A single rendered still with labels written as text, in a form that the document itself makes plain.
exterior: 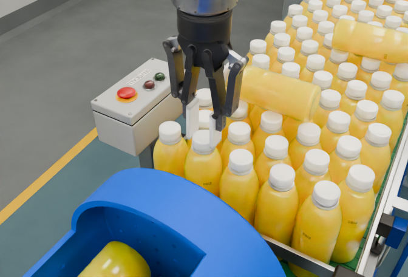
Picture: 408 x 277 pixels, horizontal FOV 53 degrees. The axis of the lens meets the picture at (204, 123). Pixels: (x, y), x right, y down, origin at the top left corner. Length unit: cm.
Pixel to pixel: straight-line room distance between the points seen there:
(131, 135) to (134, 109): 5
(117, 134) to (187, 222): 43
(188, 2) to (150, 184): 23
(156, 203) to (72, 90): 253
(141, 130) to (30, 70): 251
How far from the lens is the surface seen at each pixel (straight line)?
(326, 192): 64
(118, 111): 78
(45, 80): 310
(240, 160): 67
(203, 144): 68
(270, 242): 72
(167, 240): 55
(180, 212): 42
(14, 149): 255
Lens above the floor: 156
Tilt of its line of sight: 39 degrees down
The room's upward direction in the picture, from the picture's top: straight up
